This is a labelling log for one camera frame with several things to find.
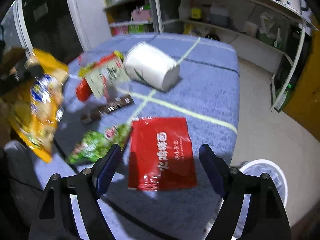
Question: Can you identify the orange yellow chip bag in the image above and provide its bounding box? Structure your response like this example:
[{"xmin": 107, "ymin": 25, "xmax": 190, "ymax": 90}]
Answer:
[{"xmin": 4, "ymin": 49, "xmax": 68, "ymax": 163}]

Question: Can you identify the green pea snack bag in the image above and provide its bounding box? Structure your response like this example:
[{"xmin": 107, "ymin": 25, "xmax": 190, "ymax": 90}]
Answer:
[{"xmin": 66, "ymin": 124, "xmax": 131, "ymax": 165}]

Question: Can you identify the white round trash bin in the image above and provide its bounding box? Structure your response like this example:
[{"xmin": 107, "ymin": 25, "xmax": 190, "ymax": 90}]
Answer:
[{"xmin": 204, "ymin": 158, "xmax": 289, "ymax": 240}]

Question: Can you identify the brown chocolate wrapper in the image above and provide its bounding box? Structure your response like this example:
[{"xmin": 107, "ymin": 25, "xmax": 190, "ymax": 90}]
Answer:
[{"xmin": 80, "ymin": 94, "xmax": 134, "ymax": 124}]

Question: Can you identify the yellow wooden door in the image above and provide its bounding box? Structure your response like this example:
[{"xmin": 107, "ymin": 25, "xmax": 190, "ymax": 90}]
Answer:
[{"xmin": 282, "ymin": 12, "xmax": 320, "ymax": 142}]

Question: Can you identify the red seasoning packet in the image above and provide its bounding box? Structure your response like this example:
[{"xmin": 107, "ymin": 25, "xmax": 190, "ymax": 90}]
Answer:
[{"xmin": 128, "ymin": 117, "xmax": 197, "ymax": 191}]

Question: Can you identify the white paper cup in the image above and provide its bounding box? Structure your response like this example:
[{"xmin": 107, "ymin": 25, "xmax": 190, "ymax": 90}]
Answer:
[{"xmin": 123, "ymin": 42, "xmax": 180, "ymax": 92}]

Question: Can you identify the wooden side shelf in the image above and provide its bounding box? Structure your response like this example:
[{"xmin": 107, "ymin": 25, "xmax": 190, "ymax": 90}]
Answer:
[{"xmin": 104, "ymin": 0, "xmax": 157, "ymax": 36}]

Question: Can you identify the pink plastic basket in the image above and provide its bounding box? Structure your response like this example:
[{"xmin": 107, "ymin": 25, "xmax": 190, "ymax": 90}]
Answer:
[{"xmin": 131, "ymin": 7, "xmax": 152, "ymax": 22}]

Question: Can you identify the blue checked tablecloth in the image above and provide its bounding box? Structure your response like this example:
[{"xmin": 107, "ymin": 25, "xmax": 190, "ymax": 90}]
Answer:
[{"xmin": 4, "ymin": 32, "xmax": 241, "ymax": 240}]

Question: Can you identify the dark soy sauce bottle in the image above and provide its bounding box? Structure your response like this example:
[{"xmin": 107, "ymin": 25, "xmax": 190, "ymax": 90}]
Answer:
[{"xmin": 205, "ymin": 33, "xmax": 220, "ymax": 41}]

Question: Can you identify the white metal shelf rack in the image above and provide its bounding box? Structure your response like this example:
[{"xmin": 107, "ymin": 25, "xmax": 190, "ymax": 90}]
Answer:
[{"xmin": 154, "ymin": 0, "xmax": 315, "ymax": 108}]

